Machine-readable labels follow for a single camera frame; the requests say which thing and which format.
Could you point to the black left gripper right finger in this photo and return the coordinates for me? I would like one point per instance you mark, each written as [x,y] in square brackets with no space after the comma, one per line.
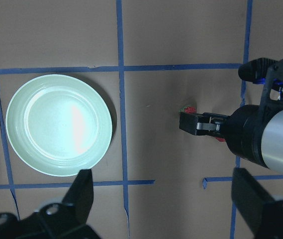
[262,212]

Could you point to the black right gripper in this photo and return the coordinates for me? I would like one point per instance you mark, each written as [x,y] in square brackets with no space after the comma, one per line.
[242,130]

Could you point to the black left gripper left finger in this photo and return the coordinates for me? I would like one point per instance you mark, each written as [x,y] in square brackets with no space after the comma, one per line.
[66,219]

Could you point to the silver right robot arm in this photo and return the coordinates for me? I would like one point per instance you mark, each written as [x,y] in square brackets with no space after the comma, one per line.
[272,143]

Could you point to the pale green plate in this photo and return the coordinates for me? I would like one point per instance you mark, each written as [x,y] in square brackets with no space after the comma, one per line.
[58,125]

